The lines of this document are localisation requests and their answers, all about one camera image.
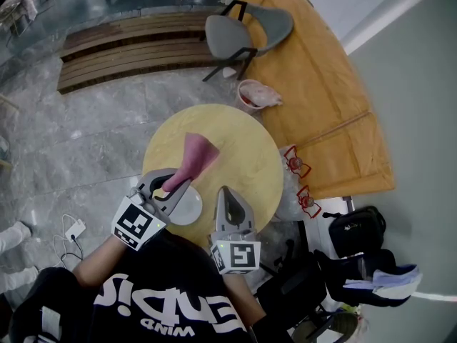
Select dark round stool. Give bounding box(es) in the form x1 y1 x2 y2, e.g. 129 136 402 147
291 311 360 343

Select clear water jug red handle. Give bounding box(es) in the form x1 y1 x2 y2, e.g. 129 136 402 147
280 144 312 184
281 184 322 221

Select round light wooden table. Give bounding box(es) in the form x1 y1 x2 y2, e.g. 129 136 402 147
141 104 285 249

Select grey chair with black legs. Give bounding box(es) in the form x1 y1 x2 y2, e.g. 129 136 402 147
202 0 295 82

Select white power cable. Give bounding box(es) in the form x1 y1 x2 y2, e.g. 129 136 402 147
52 214 81 269

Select black power cable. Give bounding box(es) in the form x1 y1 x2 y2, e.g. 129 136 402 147
60 236 85 262

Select white wire cart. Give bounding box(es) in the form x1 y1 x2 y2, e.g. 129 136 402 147
0 0 54 37

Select pink cloth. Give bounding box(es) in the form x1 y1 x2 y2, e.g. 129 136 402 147
161 132 221 193

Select white power strip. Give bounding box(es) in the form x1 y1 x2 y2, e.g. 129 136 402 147
64 219 87 242

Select person's black printed shirt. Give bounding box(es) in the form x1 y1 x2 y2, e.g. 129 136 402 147
9 227 293 343

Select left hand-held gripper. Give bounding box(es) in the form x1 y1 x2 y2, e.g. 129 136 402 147
111 168 196 252

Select person's left forearm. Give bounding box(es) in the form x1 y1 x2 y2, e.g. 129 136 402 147
73 234 133 289

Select white round plate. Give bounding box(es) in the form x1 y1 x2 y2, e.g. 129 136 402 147
167 185 204 227

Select pink waste basket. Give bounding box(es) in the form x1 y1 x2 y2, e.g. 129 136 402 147
236 79 283 116

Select black office chair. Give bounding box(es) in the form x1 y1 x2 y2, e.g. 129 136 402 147
255 219 422 339

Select pale blue white garment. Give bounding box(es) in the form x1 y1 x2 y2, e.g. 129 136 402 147
343 264 423 299

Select person's right forearm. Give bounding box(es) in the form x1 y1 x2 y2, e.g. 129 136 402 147
223 272 268 332

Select pinkish crumpled plastic liner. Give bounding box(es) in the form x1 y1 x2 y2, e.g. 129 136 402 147
241 84 283 109

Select brown wooden steps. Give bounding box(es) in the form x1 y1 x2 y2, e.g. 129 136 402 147
56 11 229 95

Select wide grey roller blind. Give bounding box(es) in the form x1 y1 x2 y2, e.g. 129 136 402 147
342 0 457 296

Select large orange wooden panel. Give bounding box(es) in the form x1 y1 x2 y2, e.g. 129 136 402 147
237 0 396 200

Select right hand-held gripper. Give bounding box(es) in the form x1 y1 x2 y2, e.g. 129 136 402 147
209 186 261 276

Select black bag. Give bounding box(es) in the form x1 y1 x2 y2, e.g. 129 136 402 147
322 205 387 259

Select translucent plastic bag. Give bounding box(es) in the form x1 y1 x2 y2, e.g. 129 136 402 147
341 304 371 335

